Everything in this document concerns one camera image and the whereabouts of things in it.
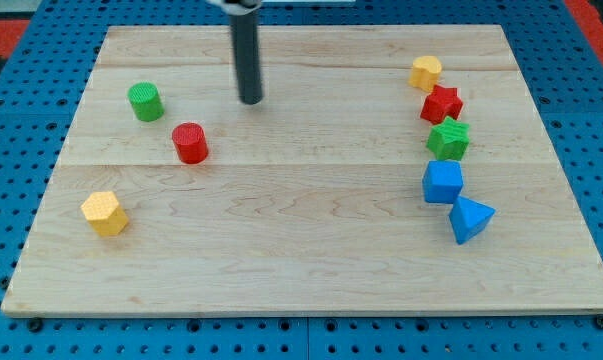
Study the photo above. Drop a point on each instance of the green cylinder block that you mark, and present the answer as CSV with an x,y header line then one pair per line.
x,y
145,101

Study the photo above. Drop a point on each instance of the light wooden board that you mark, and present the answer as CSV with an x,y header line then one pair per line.
x,y
309,203

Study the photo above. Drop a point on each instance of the red cylinder block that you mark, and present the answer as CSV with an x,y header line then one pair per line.
x,y
190,143

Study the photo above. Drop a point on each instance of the blue cube block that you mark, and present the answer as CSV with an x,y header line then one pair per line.
x,y
442,181

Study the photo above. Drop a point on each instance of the green star block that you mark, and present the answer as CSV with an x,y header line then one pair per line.
x,y
449,139

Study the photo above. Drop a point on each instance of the red star block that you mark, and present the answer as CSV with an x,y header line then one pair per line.
x,y
442,102

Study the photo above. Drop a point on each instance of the yellow heart block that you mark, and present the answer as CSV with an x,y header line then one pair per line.
x,y
425,72

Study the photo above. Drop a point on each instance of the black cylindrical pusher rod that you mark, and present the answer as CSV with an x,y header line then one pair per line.
x,y
246,50

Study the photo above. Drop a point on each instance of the blue triangle block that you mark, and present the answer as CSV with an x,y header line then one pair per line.
x,y
468,218

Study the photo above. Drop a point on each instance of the yellow hexagon block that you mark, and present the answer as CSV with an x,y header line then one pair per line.
x,y
104,213

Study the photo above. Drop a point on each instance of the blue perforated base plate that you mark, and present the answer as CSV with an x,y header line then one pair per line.
x,y
42,81

